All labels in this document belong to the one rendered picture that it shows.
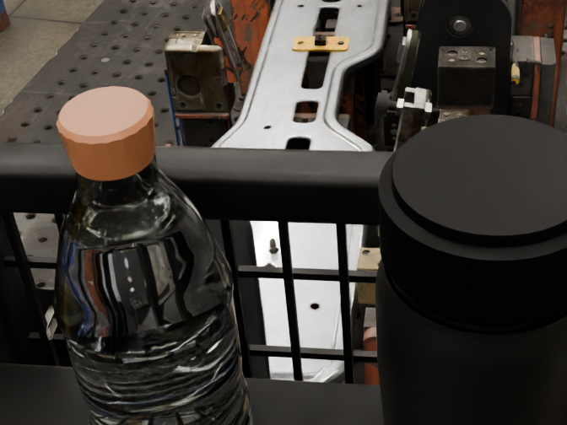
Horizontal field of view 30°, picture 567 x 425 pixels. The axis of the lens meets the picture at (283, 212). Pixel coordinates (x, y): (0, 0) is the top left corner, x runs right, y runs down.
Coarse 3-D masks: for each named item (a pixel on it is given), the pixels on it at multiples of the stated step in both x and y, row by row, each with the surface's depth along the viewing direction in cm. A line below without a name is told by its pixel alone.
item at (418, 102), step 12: (384, 96) 107; (408, 96) 108; (420, 96) 107; (384, 108) 107; (396, 108) 108; (408, 108) 106; (420, 108) 106; (432, 108) 107; (408, 120) 107; (420, 120) 106; (408, 132) 108; (396, 144) 112
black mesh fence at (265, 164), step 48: (0, 144) 46; (48, 144) 46; (0, 192) 46; (48, 192) 45; (192, 192) 44; (240, 192) 44; (288, 192) 43; (336, 192) 43; (0, 240) 50; (288, 240) 46; (0, 288) 50; (288, 288) 48; (0, 336) 52; (240, 336) 51
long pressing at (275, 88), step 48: (288, 0) 170; (384, 0) 167; (288, 48) 158; (384, 48) 158; (288, 96) 148; (336, 96) 147; (240, 144) 140; (336, 144) 138; (336, 240) 124; (336, 288) 117; (288, 336) 112; (336, 336) 111
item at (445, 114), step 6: (444, 114) 130; (450, 114) 130; (456, 114) 130; (462, 114) 129; (468, 114) 129; (474, 114) 130; (432, 120) 132; (438, 120) 129; (444, 120) 129; (426, 126) 133
